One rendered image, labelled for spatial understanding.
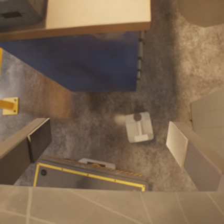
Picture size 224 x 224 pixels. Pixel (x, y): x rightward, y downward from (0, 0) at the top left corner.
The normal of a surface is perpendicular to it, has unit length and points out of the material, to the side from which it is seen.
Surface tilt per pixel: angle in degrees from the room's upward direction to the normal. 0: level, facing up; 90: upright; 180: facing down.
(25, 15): 90
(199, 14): 0
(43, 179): 0
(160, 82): 0
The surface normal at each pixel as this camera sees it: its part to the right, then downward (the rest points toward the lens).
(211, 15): -0.14, -0.11
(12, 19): -0.02, 0.99
